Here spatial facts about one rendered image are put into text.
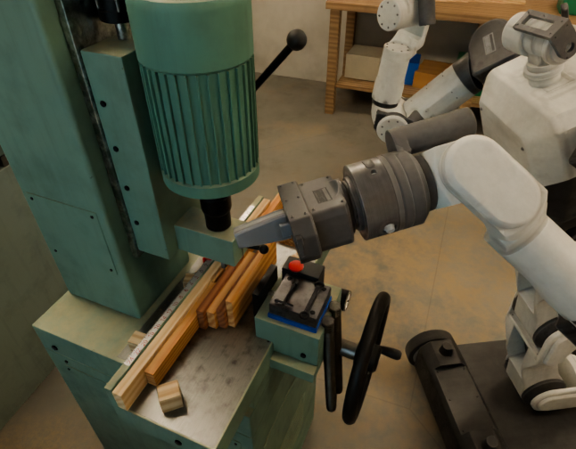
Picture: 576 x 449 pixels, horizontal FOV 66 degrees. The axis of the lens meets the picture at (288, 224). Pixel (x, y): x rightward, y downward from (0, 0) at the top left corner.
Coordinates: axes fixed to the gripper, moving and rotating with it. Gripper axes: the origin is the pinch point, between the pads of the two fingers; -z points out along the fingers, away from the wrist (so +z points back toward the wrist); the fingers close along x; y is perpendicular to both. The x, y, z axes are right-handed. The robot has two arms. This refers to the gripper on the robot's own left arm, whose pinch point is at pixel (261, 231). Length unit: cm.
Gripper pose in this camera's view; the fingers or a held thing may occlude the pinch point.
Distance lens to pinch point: 50.3
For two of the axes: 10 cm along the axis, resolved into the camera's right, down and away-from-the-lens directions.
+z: 9.6, -2.8, 0.2
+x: -1.6, -4.8, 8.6
